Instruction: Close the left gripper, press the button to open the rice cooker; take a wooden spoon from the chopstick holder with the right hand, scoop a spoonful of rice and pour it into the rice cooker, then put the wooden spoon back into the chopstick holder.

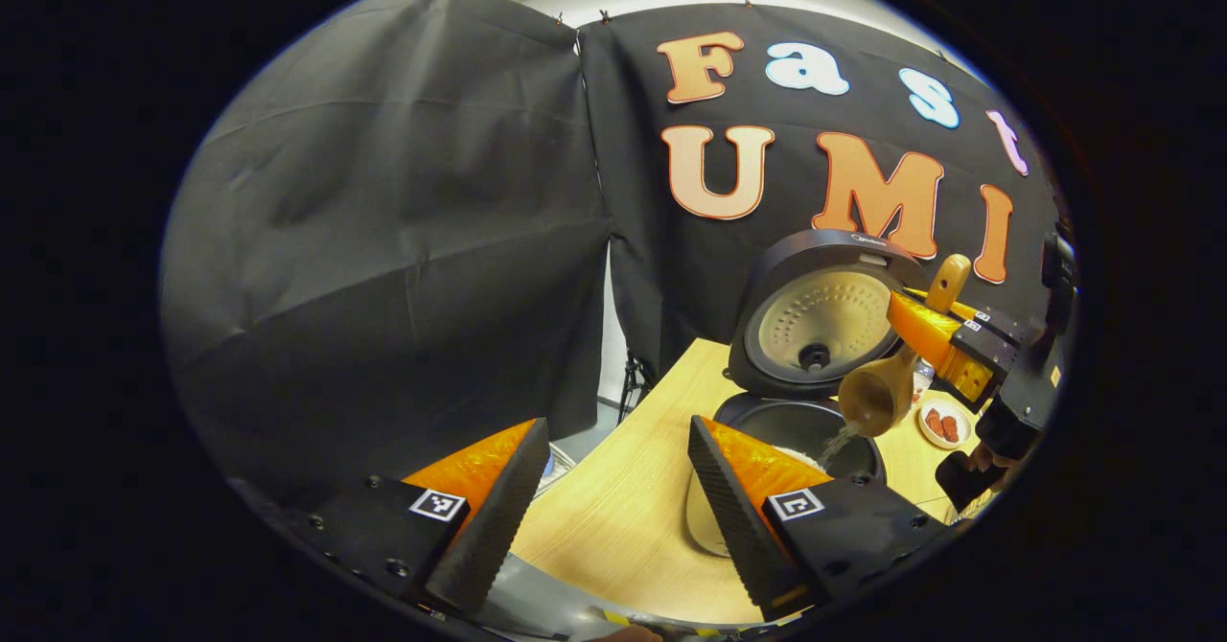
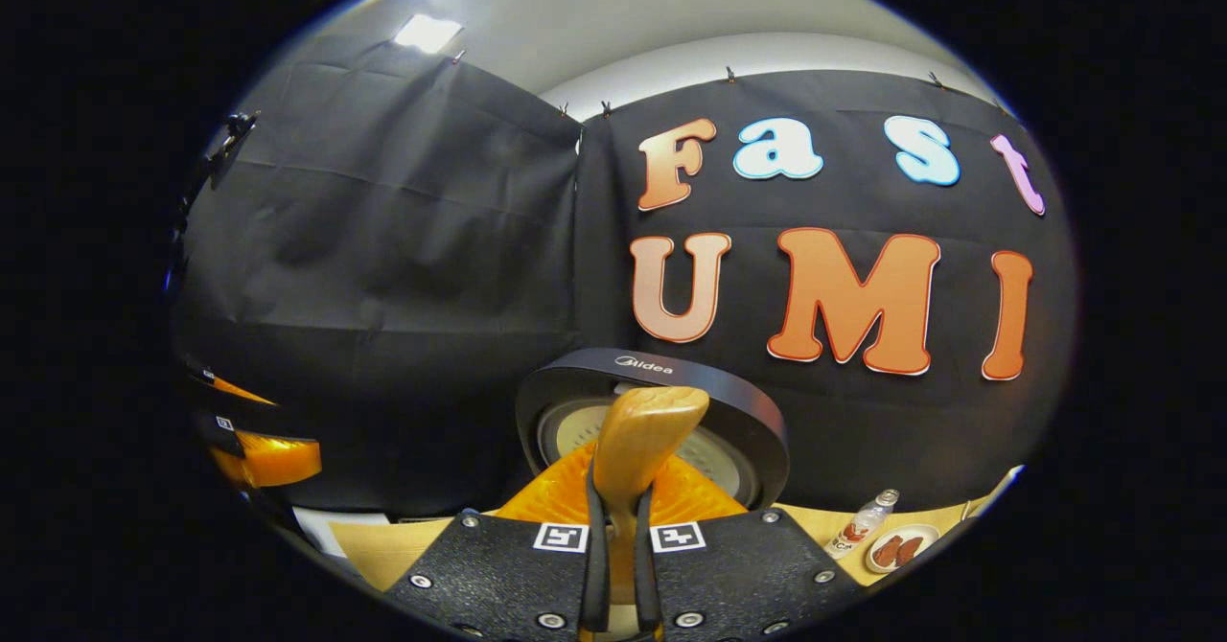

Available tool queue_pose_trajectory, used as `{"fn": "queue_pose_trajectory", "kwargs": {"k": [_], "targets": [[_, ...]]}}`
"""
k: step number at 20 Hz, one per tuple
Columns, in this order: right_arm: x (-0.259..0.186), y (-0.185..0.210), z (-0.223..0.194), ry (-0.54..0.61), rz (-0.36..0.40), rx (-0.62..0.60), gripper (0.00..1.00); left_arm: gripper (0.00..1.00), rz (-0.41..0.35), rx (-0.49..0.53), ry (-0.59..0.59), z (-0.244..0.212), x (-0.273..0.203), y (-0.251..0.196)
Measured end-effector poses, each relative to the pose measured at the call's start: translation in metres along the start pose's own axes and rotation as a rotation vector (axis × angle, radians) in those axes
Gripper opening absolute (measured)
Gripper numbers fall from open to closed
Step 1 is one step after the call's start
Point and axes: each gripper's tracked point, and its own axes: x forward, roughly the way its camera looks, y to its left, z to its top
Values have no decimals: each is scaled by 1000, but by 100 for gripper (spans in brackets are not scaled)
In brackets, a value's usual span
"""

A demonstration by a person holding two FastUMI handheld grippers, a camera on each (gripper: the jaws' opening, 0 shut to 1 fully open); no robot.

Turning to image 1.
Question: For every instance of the white plastic basket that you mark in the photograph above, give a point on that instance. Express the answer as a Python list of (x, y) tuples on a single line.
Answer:
[(554, 474)]

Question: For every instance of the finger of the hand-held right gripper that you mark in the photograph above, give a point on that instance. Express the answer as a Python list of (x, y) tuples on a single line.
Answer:
[(930, 335), (987, 318)]

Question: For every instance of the row of black cloth clips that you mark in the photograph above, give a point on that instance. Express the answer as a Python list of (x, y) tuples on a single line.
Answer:
[(604, 17)]

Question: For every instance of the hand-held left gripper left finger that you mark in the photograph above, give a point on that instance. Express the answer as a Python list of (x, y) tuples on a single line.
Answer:
[(503, 513)]

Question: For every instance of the black rice cooker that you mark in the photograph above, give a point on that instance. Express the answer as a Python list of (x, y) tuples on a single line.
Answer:
[(815, 326)]

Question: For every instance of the white round plate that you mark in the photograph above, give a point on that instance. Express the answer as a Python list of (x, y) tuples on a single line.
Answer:
[(944, 441)]

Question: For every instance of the wooden spoon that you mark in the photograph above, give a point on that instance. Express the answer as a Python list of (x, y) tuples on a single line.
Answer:
[(877, 398)]

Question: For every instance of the black tripod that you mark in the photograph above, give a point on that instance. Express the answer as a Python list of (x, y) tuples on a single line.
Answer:
[(633, 388)]

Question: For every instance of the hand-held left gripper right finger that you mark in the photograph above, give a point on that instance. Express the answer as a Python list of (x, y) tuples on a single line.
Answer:
[(733, 517)]

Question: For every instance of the red meat piece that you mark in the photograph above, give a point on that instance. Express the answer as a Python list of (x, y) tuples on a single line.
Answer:
[(935, 424), (950, 428)]

